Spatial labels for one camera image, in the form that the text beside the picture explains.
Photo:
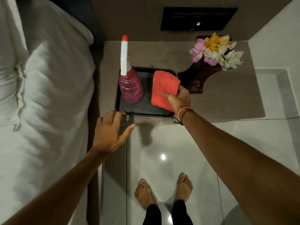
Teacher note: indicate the person's left hand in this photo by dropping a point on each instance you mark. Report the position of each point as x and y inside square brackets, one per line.
[108, 134]

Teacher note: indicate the person's right hand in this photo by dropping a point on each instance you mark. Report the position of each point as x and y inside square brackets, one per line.
[181, 100]

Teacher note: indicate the person's left middle finger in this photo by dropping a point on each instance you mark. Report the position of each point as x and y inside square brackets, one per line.
[108, 119]

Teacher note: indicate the person's right thumb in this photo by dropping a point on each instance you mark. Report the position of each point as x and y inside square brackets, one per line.
[169, 97]

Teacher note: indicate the person's left thumb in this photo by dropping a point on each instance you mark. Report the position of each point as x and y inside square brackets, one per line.
[127, 133]

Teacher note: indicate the red cleaning cloth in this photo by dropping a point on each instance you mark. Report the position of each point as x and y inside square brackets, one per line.
[164, 90]

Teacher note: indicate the person's right forearm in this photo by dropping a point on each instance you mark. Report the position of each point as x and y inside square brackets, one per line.
[243, 171]

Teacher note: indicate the person's left forearm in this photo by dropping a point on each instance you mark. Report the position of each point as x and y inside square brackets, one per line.
[50, 188]

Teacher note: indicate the pink wrist band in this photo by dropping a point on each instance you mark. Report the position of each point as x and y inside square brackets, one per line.
[183, 110]

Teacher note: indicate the black tray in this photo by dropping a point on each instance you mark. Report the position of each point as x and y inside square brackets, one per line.
[143, 103]

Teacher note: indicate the dark wooden vase stand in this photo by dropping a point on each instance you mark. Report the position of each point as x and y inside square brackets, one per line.
[196, 77]

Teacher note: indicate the pink spray bottle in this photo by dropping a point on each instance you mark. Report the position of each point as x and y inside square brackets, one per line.
[129, 74]

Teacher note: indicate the person's left foot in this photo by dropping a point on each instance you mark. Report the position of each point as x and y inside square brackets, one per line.
[144, 193]

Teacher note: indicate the person's foot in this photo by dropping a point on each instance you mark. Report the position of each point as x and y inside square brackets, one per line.
[144, 193]
[183, 187]

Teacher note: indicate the white bed duvet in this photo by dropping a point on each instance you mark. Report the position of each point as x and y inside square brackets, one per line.
[44, 110]

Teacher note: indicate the bunch of artificial flowers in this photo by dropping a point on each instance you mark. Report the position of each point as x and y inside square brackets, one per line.
[216, 51]

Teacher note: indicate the person's right foot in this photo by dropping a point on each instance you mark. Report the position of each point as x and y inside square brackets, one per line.
[183, 187]

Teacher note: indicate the person's black left trouser leg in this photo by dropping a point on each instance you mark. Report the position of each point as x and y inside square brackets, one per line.
[152, 215]

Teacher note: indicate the person's black trouser leg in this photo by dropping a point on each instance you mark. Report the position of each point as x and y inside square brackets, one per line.
[181, 213]
[152, 215]

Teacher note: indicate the white pillow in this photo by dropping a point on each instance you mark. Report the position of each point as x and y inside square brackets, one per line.
[80, 28]

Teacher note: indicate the person's black right trouser leg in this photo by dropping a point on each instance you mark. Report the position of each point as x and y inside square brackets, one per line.
[181, 213]

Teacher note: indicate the black wall panel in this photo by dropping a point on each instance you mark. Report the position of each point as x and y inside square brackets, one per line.
[198, 18]

